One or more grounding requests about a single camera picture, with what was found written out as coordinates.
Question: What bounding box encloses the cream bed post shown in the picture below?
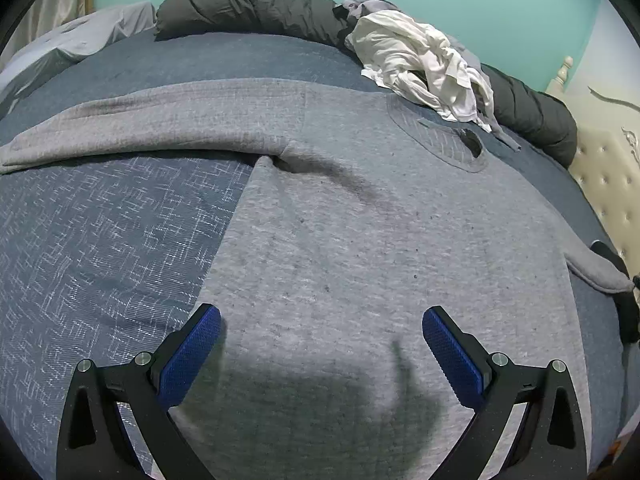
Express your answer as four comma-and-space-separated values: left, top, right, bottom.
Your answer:
545, 55, 576, 96

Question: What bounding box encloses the light grey crumpled garment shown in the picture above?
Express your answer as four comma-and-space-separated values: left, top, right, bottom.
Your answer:
342, 0, 523, 153

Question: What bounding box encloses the striped beige curtain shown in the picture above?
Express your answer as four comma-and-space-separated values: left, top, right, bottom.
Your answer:
10, 0, 88, 47

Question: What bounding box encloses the light grey pillow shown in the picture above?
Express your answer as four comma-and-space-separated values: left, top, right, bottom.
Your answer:
0, 1, 157, 111

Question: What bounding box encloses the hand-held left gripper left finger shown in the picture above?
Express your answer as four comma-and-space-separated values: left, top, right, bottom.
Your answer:
56, 302, 223, 480

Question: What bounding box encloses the black sock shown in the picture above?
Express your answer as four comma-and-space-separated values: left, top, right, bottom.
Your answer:
590, 241, 640, 346

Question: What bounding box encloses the grey sweatshirt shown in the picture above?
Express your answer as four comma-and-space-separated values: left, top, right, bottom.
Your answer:
0, 77, 636, 480

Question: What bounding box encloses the cream tufted headboard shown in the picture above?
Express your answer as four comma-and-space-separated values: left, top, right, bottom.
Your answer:
545, 55, 640, 281

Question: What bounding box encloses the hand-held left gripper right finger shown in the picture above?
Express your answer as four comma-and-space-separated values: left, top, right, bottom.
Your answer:
421, 305, 588, 480

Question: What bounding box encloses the dark grey duvet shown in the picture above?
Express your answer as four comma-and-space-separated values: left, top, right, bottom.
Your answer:
154, 0, 579, 169

